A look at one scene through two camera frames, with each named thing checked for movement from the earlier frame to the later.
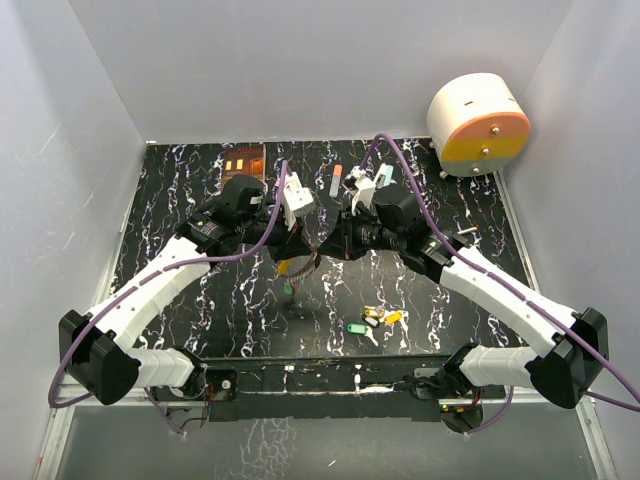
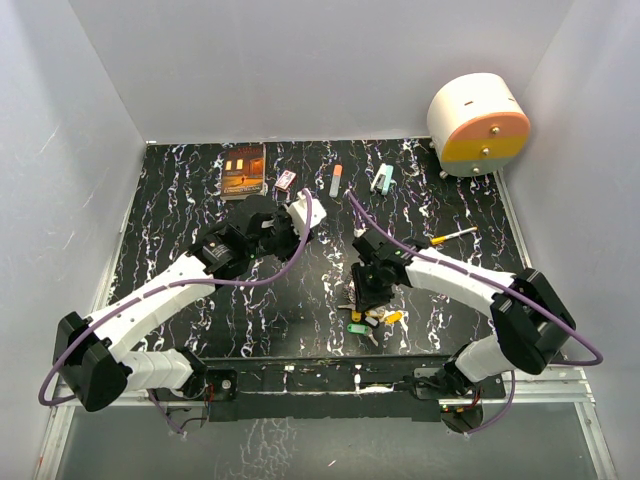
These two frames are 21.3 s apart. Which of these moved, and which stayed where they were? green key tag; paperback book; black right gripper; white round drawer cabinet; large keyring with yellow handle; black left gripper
Moved: large keyring with yellow handle; black right gripper
Stayed: black left gripper; paperback book; white round drawer cabinet; green key tag
